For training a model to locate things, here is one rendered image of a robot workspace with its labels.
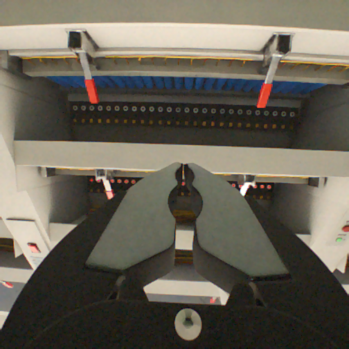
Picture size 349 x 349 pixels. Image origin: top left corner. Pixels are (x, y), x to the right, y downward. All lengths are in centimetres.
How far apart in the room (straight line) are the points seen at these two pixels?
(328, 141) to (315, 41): 21
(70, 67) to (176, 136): 27
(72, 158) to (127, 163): 10
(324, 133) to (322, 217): 18
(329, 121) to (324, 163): 12
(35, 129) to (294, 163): 50
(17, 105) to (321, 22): 48
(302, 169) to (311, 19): 21
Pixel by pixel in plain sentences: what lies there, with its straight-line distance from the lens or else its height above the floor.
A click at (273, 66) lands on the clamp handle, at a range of 31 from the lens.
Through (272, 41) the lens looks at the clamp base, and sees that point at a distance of 31.
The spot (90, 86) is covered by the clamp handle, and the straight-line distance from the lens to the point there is 32.
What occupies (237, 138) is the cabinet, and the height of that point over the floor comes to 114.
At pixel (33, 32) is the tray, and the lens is 35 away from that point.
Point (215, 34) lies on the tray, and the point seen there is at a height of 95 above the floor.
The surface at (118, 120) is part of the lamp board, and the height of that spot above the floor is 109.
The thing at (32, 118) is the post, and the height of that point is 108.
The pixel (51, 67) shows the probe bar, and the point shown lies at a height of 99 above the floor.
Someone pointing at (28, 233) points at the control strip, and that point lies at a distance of 54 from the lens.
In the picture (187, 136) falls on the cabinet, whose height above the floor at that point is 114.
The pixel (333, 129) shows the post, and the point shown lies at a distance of 47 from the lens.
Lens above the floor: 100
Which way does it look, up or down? 29 degrees up
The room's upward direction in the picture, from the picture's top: 179 degrees counter-clockwise
